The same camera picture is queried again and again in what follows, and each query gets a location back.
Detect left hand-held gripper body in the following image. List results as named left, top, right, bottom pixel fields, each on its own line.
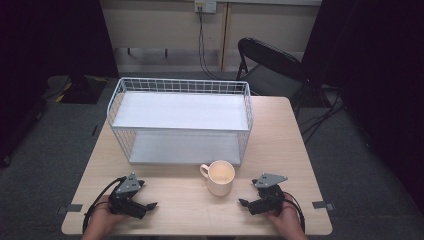
left=107, top=171, right=148, bottom=220

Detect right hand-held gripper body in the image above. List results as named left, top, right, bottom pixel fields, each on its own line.
left=247, top=172, right=289, bottom=216

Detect cream ceramic cup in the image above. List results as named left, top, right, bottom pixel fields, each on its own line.
left=199, top=159, right=236, bottom=197

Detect white wire shelf rack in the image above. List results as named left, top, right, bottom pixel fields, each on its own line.
left=106, top=76, right=255, bottom=167

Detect person's right hand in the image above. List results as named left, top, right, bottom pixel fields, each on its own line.
left=265, top=193, right=302, bottom=235

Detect person's left hand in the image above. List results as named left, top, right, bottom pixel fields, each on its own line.
left=89, top=195, right=128, bottom=232

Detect grey tape strip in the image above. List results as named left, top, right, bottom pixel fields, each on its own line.
left=55, top=203, right=84, bottom=215
left=311, top=200, right=336, bottom=212

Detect dark stand base yellow tape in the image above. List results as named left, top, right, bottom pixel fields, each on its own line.
left=54, top=75, right=108, bottom=105

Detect black folding chair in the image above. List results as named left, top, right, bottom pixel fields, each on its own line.
left=235, top=37, right=307, bottom=101

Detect dark curtain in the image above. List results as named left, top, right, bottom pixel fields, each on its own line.
left=0, top=0, right=120, bottom=168
left=300, top=0, right=424, bottom=216

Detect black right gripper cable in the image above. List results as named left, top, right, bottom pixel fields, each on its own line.
left=283, top=191, right=307, bottom=234

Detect black floor cables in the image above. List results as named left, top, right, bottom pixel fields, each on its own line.
left=299, top=83, right=347, bottom=145

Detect black wall socket cable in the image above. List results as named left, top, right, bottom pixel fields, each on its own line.
left=197, top=5, right=225, bottom=82

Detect white wall socket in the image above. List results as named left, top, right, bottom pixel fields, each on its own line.
left=194, top=0, right=218, bottom=15

